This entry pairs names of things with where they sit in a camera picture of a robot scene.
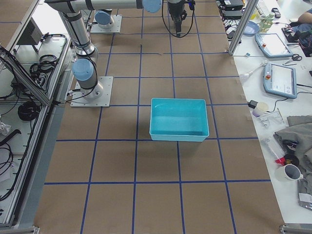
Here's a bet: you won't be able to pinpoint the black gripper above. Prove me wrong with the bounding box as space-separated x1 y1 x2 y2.
167 0 187 38

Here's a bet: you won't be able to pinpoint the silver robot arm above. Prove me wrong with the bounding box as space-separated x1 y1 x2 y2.
46 0 164 107
95 9 115 29

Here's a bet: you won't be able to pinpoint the blue plate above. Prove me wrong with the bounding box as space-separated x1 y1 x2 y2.
243 21 259 37

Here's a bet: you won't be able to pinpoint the light blue plastic bin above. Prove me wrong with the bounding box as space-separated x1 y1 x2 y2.
149 98 210 142

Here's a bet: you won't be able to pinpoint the upper teach pendant tablet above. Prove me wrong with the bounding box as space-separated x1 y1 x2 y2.
254 33 293 58

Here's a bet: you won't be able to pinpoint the teach pendant tablet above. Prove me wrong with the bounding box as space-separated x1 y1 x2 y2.
254 33 293 58
263 63 297 99

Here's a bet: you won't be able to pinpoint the white paper cup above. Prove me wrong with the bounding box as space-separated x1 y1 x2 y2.
252 102 269 117

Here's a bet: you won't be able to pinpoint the lower teach pendant tablet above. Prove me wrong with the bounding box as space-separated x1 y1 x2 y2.
263 63 297 99

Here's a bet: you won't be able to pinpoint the black scissors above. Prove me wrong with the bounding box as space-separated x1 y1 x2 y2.
283 54 302 66

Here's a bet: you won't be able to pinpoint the grey cloth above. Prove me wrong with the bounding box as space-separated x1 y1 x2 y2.
274 115 312 173

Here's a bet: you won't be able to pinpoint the white grey mug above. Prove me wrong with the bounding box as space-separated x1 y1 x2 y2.
275 164 303 182

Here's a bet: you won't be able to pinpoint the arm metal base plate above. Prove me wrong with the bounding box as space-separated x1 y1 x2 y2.
70 76 113 108
90 15 122 34

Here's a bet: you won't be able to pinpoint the aluminium frame post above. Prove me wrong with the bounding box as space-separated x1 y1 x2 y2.
228 0 258 56

